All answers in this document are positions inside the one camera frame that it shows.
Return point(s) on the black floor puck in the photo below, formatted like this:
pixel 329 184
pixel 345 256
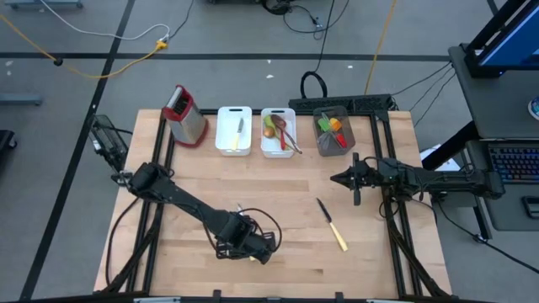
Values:
pixel 58 62

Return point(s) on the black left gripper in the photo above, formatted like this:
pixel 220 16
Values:
pixel 252 246

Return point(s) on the green silicone spoon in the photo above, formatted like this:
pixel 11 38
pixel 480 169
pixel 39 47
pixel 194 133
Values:
pixel 268 122

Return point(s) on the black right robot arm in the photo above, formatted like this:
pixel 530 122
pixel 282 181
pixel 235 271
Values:
pixel 455 181

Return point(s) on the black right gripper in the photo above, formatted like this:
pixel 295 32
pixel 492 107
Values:
pixel 368 177

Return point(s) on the grey computer desk cart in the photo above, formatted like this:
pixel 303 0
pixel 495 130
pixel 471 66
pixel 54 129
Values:
pixel 492 105

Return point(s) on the grey translucent plastic bin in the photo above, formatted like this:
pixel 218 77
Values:
pixel 328 145

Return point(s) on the white plastic bin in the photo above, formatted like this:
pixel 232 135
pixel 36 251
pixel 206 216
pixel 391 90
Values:
pixel 269 147
pixel 225 134

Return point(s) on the black backlit keyboard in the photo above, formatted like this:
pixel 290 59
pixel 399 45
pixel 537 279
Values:
pixel 513 162

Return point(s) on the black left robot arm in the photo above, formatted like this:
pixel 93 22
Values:
pixel 181 198

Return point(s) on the grey stand foot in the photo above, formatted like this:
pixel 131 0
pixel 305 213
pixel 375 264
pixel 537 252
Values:
pixel 21 100
pixel 42 4

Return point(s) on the gold metal spoon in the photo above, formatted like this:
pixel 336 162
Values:
pixel 268 132

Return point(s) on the white paper sheet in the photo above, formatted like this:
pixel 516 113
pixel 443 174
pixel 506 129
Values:
pixel 429 153

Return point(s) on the dark wooden spoon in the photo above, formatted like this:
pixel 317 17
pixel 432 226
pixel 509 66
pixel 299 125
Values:
pixel 279 121

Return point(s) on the black floor object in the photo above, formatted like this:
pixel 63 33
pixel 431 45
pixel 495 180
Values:
pixel 6 141

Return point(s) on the black power strip box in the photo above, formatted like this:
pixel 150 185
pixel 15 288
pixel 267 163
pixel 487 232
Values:
pixel 337 103

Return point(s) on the computer monitor blue screen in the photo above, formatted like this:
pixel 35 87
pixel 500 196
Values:
pixel 513 46

